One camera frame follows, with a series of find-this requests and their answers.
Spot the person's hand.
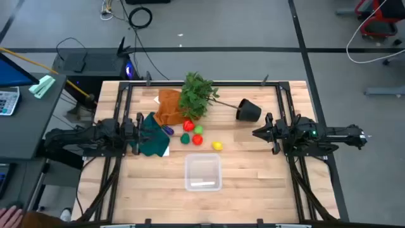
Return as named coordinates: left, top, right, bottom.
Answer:
left=0, top=205, right=23, bottom=228

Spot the small black box with cable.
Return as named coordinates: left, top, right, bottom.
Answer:
left=56, top=37, right=88, bottom=73

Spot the computer monitor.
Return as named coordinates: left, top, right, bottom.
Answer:
left=0, top=52, right=41, bottom=89

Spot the coiled black cable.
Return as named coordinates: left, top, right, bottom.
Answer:
left=128, top=6, right=153, bottom=30

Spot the grey calculator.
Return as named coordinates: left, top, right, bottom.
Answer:
left=0, top=86, right=20, bottom=117

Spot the black metal table frame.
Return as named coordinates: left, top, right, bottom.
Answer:
left=75, top=80, right=341, bottom=224

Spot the fake plant in black pot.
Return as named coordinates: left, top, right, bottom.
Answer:
left=178, top=72, right=263, bottom=123

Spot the white cable bundle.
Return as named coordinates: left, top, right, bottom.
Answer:
left=100, top=0, right=115, bottom=22

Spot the red and black chair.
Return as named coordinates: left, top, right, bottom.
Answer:
left=354, top=0, right=405, bottom=39

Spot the dark grey desk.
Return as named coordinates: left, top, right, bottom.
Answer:
left=0, top=72, right=67, bottom=161

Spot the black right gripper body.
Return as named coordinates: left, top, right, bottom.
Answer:
left=268, top=113, right=297, bottom=155

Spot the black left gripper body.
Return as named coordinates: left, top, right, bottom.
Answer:
left=120, top=112, right=144, bottom=156

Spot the black keyboard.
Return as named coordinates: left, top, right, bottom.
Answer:
left=0, top=163, right=12, bottom=200

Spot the black wifi antenna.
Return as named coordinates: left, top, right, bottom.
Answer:
left=116, top=36, right=135, bottom=58

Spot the clear plastic tupperware box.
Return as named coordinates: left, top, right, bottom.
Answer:
left=184, top=153, right=223, bottom=192

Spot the dark green cloth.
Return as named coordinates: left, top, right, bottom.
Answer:
left=129, top=111, right=171, bottom=157

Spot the orange cloth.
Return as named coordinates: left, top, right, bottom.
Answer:
left=153, top=89, right=190, bottom=127

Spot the person's shoe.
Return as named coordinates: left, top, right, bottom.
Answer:
left=59, top=207, right=73, bottom=222

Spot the long black floor cable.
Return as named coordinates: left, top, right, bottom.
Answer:
left=120, top=0, right=170, bottom=82

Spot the black computer tower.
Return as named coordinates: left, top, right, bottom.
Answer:
left=51, top=47, right=142, bottom=99

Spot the mint green stapler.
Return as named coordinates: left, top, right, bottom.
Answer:
left=28, top=75, right=56, bottom=99

